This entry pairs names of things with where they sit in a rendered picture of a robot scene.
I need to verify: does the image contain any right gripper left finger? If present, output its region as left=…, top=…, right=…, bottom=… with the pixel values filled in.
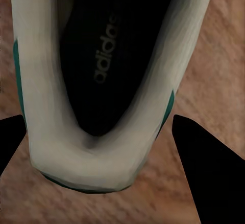
left=0, top=115, right=27, bottom=175

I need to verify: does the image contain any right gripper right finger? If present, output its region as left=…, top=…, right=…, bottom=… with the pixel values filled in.
left=172, top=115, right=245, bottom=224

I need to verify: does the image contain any gym shoe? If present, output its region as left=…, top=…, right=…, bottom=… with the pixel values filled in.
left=11, top=0, right=210, bottom=194

